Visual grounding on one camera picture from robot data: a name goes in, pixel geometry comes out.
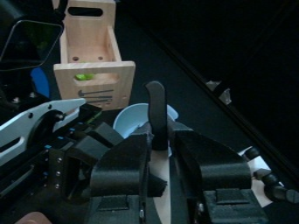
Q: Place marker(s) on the shiny metal bracket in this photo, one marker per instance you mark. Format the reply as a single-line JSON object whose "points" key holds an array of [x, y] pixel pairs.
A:
{"points": [[219, 92]]}

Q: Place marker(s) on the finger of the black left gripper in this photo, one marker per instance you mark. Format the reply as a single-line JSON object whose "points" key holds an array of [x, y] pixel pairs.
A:
{"points": [[87, 148], [105, 134]]}

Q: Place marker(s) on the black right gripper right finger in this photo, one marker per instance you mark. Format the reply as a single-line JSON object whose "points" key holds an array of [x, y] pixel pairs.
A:
{"points": [[214, 178]]}

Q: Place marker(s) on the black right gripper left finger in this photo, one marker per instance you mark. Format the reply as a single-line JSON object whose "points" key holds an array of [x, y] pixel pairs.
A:
{"points": [[121, 180]]}

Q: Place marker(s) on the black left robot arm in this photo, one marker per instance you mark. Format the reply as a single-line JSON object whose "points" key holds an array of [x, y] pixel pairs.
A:
{"points": [[19, 87]]}

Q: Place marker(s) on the wooden tool box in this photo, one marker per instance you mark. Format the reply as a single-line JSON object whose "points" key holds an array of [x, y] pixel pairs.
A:
{"points": [[98, 40]]}

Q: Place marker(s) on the small pale bowl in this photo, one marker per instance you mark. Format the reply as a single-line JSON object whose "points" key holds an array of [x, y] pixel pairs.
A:
{"points": [[133, 118]]}

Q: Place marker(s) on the pink plastic tray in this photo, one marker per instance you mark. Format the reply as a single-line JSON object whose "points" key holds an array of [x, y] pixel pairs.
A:
{"points": [[34, 218]]}

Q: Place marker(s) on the ribbed green toy vegetable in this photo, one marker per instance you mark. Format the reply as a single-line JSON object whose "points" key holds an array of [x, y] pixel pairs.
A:
{"points": [[83, 76]]}

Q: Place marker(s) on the blue plastic object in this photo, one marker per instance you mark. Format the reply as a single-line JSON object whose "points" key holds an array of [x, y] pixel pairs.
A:
{"points": [[40, 81]]}

